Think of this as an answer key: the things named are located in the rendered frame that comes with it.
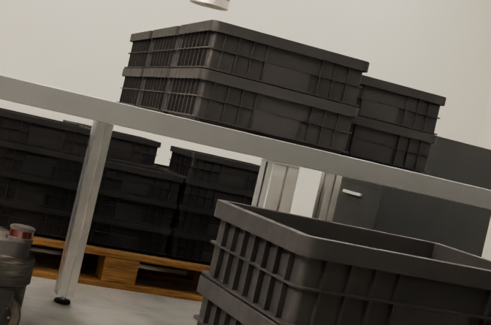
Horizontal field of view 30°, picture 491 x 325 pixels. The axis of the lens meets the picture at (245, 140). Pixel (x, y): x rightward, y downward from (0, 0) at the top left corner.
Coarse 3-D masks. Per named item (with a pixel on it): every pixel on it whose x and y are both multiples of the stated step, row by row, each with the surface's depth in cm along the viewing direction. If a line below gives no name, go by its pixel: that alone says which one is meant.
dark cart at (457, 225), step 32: (448, 160) 409; (480, 160) 416; (352, 192) 416; (384, 192) 398; (352, 224) 414; (384, 224) 399; (416, 224) 406; (448, 224) 412; (480, 224) 419; (480, 256) 421
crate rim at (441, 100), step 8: (368, 80) 247; (376, 80) 248; (384, 88) 249; (392, 88) 250; (400, 88) 251; (408, 88) 251; (416, 96) 252; (424, 96) 253; (432, 96) 254; (440, 96) 255
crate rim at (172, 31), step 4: (160, 28) 248; (164, 28) 243; (168, 28) 239; (172, 28) 235; (176, 28) 231; (156, 32) 251; (160, 32) 247; (164, 32) 242; (168, 32) 238; (172, 32) 234; (176, 32) 231; (152, 36) 255; (156, 36) 250; (160, 36) 246; (164, 36) 241
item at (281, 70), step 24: (192, 48) 214; (216, 48) 202; (240, 48) 205; (264, 48) 207; (240, 72) 205; (264, 72) 206; (288, 72) 208; (312, 72) 211; (336, 72) 213; (360, 72) 215; (336, 96) 213
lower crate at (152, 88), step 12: (144, 72) 255; (156, 72) 241; (168, 72) 230; (156, 84) 243; (168, 84) 231; (144, 96) 253; (156, 96) 240; (168, 96) 231; (144, 108) 253; (156, 108) 233
